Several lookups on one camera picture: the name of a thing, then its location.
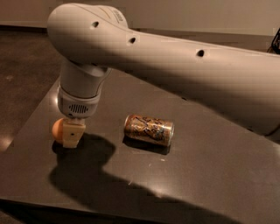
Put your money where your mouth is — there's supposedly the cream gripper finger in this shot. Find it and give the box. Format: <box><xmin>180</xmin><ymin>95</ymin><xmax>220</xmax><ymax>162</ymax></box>
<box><xmin>62</xmin><ymin>118</ymin><xmax>86</xmax><ymax>149</ymax></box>

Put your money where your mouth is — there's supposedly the orange fruit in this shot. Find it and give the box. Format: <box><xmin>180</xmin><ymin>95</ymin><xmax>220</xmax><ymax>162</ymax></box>
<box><xmin>52</xmin><ymin>118</ymin><xmax>64</xmax><ymax>144</ymax></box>

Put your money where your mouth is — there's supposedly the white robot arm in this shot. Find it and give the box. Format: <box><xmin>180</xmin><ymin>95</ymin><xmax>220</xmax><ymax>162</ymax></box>
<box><xmin>47</xmin><ymin>3</ymin><xmax>280</xmax><ymax>148</ymax></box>

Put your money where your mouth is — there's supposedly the orange gold soda can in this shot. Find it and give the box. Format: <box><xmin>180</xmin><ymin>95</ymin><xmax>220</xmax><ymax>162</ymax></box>
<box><xmin>124</xmin><ymin>115</ymin><xmax>174</xmax><ymax>147</ymax></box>

